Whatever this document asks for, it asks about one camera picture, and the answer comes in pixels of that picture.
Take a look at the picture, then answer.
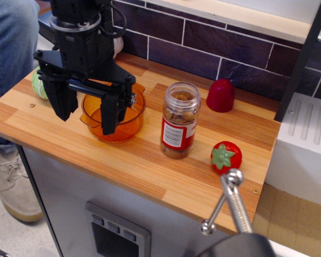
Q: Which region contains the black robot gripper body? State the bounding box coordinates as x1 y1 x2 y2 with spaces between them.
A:
34 20 135 107

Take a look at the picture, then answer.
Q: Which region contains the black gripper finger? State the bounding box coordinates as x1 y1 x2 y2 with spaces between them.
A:
101 93 126 135
43 80 78 121

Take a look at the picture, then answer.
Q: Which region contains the clear almond jar red label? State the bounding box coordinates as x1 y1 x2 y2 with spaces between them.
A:
160 81 201 159

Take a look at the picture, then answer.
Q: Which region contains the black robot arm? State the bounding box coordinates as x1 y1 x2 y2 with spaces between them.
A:
34 1 136 135

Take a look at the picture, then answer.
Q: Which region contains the orange transparent plastic pot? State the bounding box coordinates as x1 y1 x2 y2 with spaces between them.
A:
80 83 146 142

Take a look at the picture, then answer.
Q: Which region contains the green toy cabbage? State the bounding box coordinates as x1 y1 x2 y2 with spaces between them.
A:
32 66 48 100

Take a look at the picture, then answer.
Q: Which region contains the toy ice cream cone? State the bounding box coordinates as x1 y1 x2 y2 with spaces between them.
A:
113 37 124 58

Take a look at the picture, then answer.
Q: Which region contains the black chair armrest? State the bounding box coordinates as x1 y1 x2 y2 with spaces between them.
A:
38 19 59 50

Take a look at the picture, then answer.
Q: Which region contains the person's leg in jeans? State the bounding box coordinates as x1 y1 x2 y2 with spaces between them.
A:
0 0 41 147

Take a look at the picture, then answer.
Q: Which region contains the beige suede shoe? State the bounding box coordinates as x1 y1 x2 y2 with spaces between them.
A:
0 145 43 223

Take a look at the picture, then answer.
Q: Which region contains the dark red jar lid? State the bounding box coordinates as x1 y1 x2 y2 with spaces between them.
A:
206 79 235 113

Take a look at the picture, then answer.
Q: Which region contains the red toy strawberry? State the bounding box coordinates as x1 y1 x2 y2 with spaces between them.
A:
211 141 242 175

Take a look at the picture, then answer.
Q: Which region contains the grey oven control panel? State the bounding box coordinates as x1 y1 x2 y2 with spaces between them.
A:
85 201 151 256

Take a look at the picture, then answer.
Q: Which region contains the metal clamp screw handle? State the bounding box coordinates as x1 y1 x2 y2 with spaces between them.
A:
201 168 254 235

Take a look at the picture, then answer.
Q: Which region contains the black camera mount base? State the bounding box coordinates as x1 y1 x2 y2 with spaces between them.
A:
197 233 276 257

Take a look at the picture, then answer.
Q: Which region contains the black vertical shelf post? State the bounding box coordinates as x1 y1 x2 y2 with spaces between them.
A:
274 3 321 122

